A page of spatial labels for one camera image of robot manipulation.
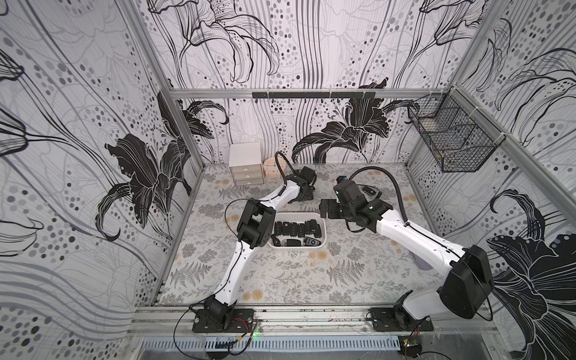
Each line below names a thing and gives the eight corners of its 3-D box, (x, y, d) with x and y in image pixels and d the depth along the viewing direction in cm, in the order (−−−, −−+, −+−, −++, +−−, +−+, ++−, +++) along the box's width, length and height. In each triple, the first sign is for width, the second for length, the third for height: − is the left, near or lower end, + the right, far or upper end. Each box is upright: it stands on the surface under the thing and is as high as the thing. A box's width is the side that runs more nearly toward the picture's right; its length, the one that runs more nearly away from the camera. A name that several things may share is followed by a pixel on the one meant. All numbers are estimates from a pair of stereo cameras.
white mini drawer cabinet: (234, 189, 111) (228, 170, 101) (235, 162, 123) (229, 143, 113) (264, 185, 113) (261, 166, 102) (262, 159, 125) (258, 140, 114)
